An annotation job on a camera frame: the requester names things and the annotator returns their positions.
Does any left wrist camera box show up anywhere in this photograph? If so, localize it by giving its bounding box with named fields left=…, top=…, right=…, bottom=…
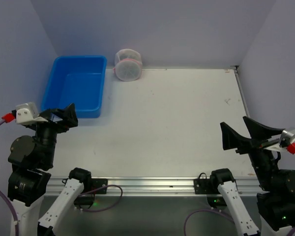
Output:
left=16, top=102, right=48, bottom=125

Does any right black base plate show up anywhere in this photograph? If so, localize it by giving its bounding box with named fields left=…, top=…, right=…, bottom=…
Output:
left=193, top=178, right=214, bottom=195

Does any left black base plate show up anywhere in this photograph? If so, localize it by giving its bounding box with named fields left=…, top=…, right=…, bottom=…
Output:
left=91, top=178, right=108, bottom=194

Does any blue plastic bin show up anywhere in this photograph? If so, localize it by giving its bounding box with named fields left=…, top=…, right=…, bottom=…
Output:
left=40, top=56, right=107, bottom=118

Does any aluminium mounting rail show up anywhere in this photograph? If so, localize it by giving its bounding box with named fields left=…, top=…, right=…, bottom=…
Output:
left=43, top=177, right=264, bottom=197

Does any white mesh laundry bag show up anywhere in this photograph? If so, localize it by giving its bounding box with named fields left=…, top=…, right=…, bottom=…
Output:
left=113, top=49, right=143, bottom=82

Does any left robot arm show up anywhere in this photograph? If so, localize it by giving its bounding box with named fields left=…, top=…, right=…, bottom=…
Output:
left=7, top=102, right=91, bottom=236

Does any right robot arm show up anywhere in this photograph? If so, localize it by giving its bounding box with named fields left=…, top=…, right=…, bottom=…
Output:
left=209, top=117, right=295, bottom=236

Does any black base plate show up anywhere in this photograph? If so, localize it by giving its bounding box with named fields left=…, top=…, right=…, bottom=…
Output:
left=193, top=178, right=214, bottom=195
left=91, top=178, right=108, bottom=194

